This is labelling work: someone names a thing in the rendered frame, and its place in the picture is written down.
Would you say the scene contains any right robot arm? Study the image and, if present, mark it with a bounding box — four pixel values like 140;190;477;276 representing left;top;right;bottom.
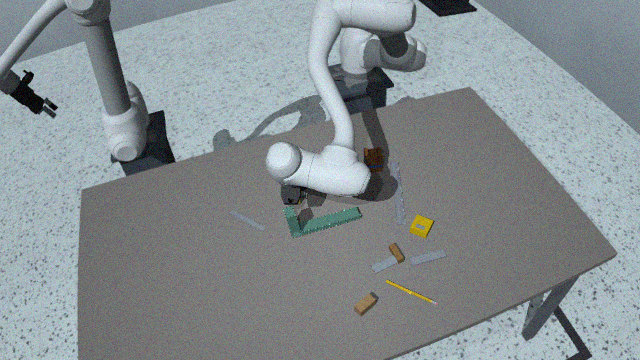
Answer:
0;0;158;161

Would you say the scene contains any green angled bar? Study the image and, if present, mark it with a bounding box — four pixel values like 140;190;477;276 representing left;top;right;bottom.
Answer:
283;206;361;238

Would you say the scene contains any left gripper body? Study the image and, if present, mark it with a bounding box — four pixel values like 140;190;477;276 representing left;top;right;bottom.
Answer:
280;183;307;205

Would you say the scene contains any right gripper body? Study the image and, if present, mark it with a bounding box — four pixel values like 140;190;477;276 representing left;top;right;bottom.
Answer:
1;70;44;114

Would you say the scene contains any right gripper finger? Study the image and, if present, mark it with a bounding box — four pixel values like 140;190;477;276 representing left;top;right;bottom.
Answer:
44;98;58;111
38;106;57;118

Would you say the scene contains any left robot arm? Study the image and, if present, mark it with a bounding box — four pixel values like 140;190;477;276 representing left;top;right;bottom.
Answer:
266;0;427;197

